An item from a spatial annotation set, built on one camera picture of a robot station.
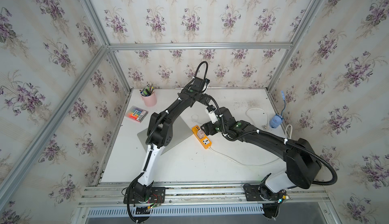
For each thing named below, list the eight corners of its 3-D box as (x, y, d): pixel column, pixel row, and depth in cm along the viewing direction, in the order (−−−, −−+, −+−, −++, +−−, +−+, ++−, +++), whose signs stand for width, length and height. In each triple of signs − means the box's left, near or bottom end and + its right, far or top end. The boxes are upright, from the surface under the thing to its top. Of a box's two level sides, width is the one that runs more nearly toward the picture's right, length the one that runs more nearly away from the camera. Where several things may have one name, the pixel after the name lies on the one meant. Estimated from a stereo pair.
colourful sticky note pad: (125, 116, 106) (123, 114, 104) (133, 107, 112) (132, 105, 110) (140, 123, 103) (139, 121, 101) (148, 113, 108) (148, 111, 106)
